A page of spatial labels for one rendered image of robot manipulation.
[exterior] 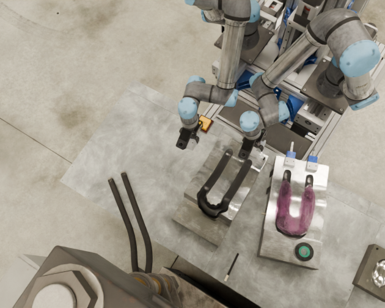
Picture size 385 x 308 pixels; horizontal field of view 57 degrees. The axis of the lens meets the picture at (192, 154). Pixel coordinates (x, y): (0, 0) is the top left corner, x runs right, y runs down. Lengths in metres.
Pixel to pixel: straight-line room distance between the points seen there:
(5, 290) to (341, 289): 1.37
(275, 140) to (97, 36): 1.82
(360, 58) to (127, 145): 1.23
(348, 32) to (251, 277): 1.12
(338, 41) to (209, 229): 0.99
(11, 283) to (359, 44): 1.26
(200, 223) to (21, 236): 1.60
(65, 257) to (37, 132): 2.56
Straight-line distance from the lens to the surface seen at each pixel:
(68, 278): 0.56
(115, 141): 1.97
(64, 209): 2.83
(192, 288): 1.78
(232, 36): 1.37
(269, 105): 1.44
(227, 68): 1.41
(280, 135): 2.58
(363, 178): 2.87
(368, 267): 1.82
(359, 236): 1.90
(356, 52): 1.20
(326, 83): 1.76
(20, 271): 1.24
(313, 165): 1.82
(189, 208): 1.74
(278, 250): 1.68
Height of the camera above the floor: 2.56
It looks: 71 degrees down
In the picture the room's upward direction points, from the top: 11 degrees counter-clockwise
